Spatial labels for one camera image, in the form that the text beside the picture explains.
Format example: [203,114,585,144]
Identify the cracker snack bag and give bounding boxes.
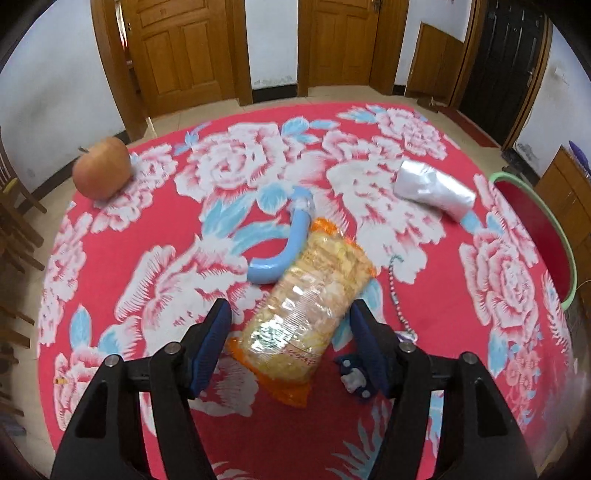
[228,218,376,408]

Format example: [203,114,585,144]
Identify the blue plastic curved piece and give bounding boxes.
[247,186,315,285]

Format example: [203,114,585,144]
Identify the red green-rimmed trash basin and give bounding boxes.
[490,171,578,310]

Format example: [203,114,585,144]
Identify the red floral tablecloth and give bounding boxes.
[37,103,573,464]

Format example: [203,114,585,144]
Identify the near wooden chair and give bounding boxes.
[0,128,48,416]

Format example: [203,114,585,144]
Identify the white plastic bag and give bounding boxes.
[393,160,476,223]

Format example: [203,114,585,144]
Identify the wooden sideboard cabinet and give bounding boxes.
[535,146,590,263]

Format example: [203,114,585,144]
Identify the grey slippers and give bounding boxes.
[501,148,540,187]

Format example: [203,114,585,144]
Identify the red door mat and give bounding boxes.
[440,107,499,148]

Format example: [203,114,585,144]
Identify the purple object on cabinet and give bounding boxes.
[569,140,591,175]

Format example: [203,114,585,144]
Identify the brown shoe by door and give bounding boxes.
[417,97,439,112]

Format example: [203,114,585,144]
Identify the dark entrance door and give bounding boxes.
[449,0,552,150]

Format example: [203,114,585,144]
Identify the left wooden door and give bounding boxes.
[90,1,252,140]

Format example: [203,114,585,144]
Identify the wooden door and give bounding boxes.
[90,1,252,140]
[297,0,410,97]

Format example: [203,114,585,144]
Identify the middle wooden door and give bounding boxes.
[297,0,410,97]

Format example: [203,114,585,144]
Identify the beaded keychain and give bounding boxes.
[388,255,418,344]

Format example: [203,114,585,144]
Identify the wooden wall cabinet panel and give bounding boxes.
[405,22,465,104]

